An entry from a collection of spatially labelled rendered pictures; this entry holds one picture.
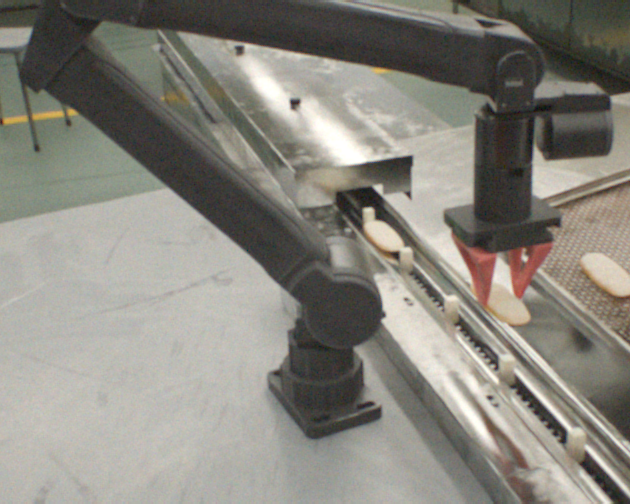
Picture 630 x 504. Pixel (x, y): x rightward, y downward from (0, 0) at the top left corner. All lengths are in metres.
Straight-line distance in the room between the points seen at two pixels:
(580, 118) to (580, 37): 3.90
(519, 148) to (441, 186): 0.66
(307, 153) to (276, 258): 0.53
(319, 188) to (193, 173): 0.52
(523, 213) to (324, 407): 0.28
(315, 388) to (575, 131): 0.36
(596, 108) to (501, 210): 0.13
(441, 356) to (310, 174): 0.44
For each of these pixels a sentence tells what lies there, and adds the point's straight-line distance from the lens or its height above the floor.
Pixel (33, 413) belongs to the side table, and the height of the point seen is 0.82.
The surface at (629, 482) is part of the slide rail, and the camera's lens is 0.96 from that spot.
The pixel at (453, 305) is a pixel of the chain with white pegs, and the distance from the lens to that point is 1.18.
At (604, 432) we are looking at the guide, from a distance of 1.00.
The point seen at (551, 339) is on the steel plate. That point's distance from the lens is 1.21.
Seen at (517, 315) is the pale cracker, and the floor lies 0.93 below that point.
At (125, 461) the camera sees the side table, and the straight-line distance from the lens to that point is 1.04.
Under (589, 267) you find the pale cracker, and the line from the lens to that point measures 1.19.
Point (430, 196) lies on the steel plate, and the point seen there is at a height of 0.82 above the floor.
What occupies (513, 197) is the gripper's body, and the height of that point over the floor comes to 1.05.
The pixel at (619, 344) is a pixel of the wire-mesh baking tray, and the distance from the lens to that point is 1.06.
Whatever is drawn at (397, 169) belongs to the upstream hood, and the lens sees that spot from 1.48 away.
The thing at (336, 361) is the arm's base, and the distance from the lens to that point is 1.03.
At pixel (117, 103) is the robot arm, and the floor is 1.17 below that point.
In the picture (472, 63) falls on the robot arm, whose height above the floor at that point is 1.19.
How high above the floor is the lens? 1.43
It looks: 26 degrees down
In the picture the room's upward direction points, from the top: 3 degrees counter-clockwise
